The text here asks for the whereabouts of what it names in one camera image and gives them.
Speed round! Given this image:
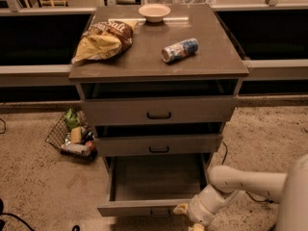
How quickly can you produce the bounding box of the black cable at left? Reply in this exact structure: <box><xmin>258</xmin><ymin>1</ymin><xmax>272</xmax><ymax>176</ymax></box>
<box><xmin>0</xmin><ymin>197</ymin><xmax>81</xmax><ymax>231</ymax></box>

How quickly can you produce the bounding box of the blue white can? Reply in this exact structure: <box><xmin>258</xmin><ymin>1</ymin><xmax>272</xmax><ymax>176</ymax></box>
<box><xmin>162</xmin><ymin>38</ymin><xmax>199</xmax><ymax>64</ymax></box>

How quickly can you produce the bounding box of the black wire basket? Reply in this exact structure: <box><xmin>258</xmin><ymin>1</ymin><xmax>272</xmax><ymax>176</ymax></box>
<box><xmin>45</xmin><ymin>112</ymin><xmax>97</xmax><ymax>162</ymax></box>

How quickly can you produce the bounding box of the silver lying can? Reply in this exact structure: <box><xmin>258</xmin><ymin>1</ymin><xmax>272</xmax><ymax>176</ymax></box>
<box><xmin>62</xmin><ymin>143</ymin><xmax>90</xmax><ymax>156</ymax></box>

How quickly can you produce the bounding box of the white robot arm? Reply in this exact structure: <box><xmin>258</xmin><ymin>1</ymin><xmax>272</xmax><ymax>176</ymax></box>
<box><xmin>173</xmin><ymin>155</ymin><xmax>308</xmax><ymax>231</ymax></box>

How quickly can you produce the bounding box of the grey drawer cabinet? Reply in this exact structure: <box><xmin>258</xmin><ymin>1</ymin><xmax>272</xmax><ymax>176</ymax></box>
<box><xmin>68</xmin><ymin>3</ymin><xmax>250</xmax><ymax>175</ymax></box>

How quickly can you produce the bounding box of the grey drawer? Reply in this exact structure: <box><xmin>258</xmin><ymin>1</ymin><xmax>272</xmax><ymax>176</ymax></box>
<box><xmin>95</xmin><ymin>122</ymin><xmax>222</xmax><ymax>157</ymax></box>
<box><xmin>81</xmin><ymin>80</ymin><xmax>236</xmax><ymax>125</ymax></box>
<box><xmin>98</xmin><ymin>153</ymin><xmax>210</xmax><ymax>217</ymax></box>

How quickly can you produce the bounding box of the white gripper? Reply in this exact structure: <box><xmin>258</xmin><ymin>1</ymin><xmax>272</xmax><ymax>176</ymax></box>
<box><xmin>173</xmin><ymin>185</ymin><xmax>241</xmax><ymax>231</ymax></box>

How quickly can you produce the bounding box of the beige bowl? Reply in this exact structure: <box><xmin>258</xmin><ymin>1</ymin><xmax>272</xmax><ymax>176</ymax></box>
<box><xmin>139</xmin><ymin>4</ymin><xmax>170</xmax><ymax>23</ymax></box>

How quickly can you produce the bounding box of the yellow brown chip bag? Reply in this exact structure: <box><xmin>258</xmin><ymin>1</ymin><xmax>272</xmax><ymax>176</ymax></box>
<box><xmin>71</xmin><ymin>20</ymin><xmax>138</xmax><ymax>64</ymax></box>

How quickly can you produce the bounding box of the black floor cable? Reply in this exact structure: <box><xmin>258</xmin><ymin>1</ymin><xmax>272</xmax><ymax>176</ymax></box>
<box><xmin>218</xmin><ymin>141</ymin><xmax>277</xmax><ymax>205</ymax></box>

